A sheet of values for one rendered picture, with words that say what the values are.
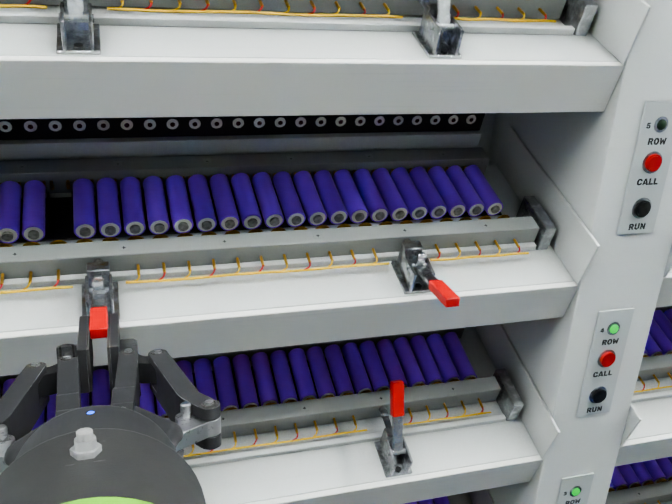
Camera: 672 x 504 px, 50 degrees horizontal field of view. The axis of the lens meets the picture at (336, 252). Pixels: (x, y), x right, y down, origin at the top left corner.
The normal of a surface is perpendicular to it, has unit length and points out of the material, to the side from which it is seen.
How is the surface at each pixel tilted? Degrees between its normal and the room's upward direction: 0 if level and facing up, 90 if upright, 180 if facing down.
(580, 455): 90
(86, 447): 80
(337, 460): 19
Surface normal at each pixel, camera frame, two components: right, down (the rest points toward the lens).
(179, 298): 0.15, -0.73
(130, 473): 0.31, -0.94
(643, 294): 0.29, 0.40
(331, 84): 0.25, 0.68
